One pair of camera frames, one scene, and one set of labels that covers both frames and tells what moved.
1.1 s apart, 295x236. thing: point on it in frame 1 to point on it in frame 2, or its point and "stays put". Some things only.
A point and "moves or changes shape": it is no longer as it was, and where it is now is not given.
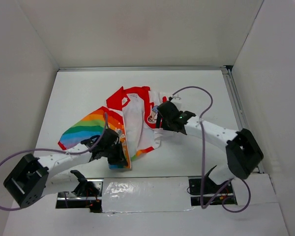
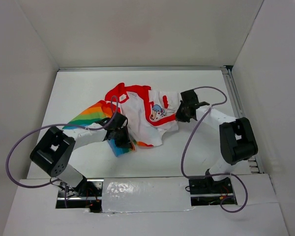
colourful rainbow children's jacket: (131, 113) moves or changes shape
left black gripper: (120, 159) to (126, 142)
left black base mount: (87, 194) stays put
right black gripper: (165, 125) to (179, 115)
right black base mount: (204, 191) stays put
